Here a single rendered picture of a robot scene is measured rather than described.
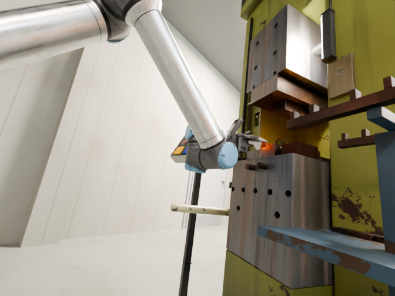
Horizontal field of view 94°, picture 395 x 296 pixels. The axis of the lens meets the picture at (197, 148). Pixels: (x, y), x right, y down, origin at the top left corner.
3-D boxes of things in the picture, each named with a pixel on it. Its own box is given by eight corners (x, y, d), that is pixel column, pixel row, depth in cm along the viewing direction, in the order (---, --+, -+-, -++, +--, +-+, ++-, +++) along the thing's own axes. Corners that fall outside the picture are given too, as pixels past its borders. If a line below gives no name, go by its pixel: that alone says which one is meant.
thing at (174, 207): (171, 212, 102) (173, 202, 103) (169, 211, 107) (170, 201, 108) (237, 218, 118) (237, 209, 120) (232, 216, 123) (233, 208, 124)
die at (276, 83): (277, 89, 91) (277, 73, 93) (250, 104, 109) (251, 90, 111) (330, 113, 107) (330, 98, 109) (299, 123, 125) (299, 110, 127)
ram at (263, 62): (302, 57, 81) (302, -13, 90) (245, 93, 116) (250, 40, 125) (357, 88, 97) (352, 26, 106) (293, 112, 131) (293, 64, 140)
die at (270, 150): (274, 159, 83) (275, 141, 85) (245, 162, 101) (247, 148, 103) (332, 174, 99) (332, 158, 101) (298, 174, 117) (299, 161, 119)
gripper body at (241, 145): (238, 154, 89) (217, 149, 85) (240, 137, 91) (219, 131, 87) (248, 152, 82) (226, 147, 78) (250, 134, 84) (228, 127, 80)
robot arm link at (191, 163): (196, 170, 66) (200, 138, 69) (178, 170, 75) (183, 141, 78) (214, 174, 72) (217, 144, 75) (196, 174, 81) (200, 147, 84)
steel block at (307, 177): (291, 289, 58) (293, 152, 68) (226, 248, 92) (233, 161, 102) (384, 279, 79) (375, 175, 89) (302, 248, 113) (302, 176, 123)
